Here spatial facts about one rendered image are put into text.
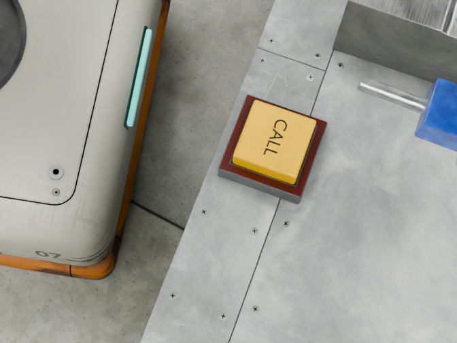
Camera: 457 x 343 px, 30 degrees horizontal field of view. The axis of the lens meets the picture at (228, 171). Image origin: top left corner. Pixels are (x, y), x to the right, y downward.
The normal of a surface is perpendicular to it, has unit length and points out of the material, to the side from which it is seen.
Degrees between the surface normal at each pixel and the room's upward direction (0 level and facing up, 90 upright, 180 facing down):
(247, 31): 0
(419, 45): 90
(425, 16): 0
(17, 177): 0
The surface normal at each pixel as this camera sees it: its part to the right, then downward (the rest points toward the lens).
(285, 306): 0.04, -0.35
